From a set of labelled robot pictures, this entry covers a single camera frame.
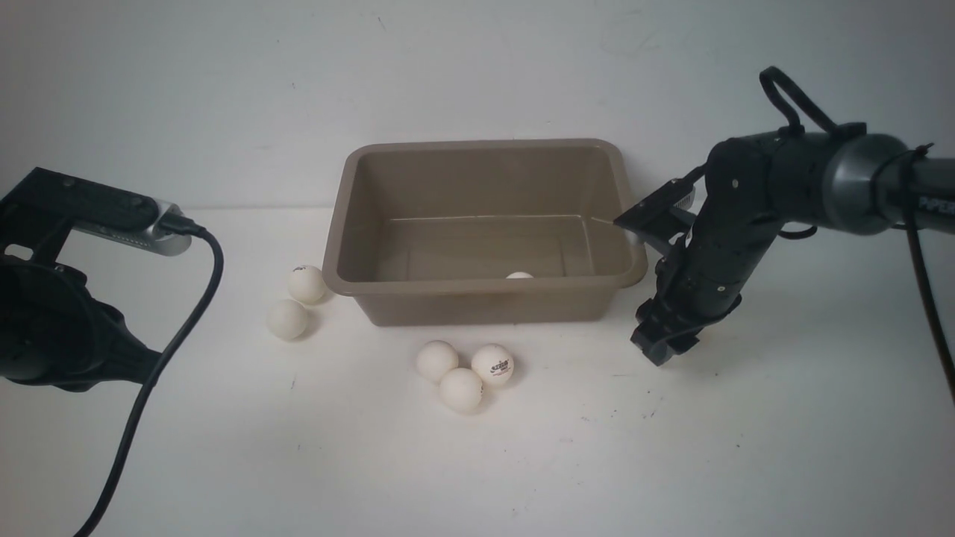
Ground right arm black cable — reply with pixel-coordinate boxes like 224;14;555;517
760;66;955;407

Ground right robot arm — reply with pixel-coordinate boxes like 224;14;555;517
614;125;953;365

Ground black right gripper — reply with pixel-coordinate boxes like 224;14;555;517
631;195;780;366

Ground white ball front bottom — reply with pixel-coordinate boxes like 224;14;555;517
439;368;483;414

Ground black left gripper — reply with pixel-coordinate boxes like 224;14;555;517
1;254;161;393

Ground taupe plastic bin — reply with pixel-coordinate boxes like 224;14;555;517
323;139;648;327

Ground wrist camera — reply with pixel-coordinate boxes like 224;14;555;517
0;167;193;258
613;178;696;257

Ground left camera black cable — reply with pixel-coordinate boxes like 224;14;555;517
72;213;225;537

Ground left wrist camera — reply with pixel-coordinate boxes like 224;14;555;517
0;167;193;258

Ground white ball with logo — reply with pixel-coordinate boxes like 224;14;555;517
470;344;515;388

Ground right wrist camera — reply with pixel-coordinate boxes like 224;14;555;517
613;178;696;257

